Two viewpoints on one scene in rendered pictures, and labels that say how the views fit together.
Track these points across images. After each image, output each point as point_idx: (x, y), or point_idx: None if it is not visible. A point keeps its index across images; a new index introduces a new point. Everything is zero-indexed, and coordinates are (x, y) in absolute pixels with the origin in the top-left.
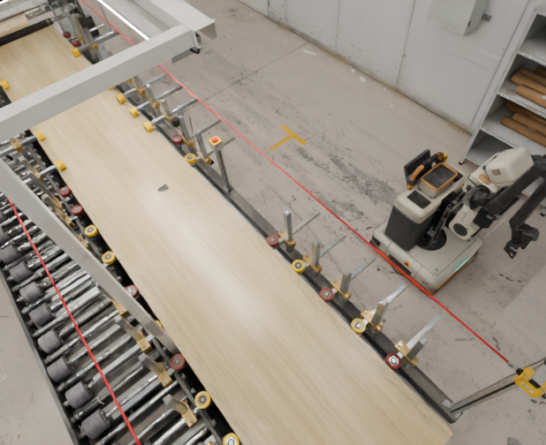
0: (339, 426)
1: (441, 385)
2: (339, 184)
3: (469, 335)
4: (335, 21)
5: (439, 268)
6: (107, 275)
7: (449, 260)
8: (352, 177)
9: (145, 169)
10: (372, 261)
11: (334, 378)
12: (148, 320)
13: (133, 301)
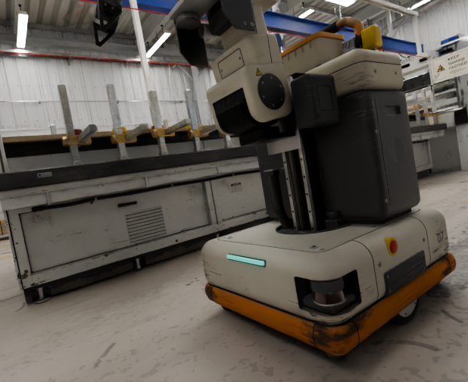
0: None
1: (57, 330)
2: (450, 231)
3: (107, 361)
4: None
5: (231, 239)
6: (141, 52)
7: (249, 241)
8: None
9: None
10: (183, 122)
11: None
12: (150, 104)
13: (146, 81)
